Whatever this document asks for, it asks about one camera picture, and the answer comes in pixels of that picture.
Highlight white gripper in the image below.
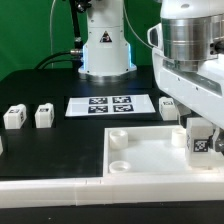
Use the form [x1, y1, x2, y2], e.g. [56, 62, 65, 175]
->
[147, 24, 224, 154]

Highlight white square table top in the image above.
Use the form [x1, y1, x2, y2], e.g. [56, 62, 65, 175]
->
[103, 125, 224, 177]

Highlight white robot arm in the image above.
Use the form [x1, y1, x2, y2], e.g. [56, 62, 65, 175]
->
[79, 0, 224, 154]

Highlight white L-shaped obstacle fence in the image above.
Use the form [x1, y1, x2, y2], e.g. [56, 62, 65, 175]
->
[0, 171, 224, 208]

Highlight white sheet with markers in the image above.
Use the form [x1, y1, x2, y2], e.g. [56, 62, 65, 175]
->
[65, 94, 155, 117]

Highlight white part at left edge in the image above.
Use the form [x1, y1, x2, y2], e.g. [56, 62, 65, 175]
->
[0, 136, 3, 156]

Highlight black cables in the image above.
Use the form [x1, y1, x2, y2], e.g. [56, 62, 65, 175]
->
[34, 49, 84, 70]

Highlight white cable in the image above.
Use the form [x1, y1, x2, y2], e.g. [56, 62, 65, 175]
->
[49, 0, 58, 69]

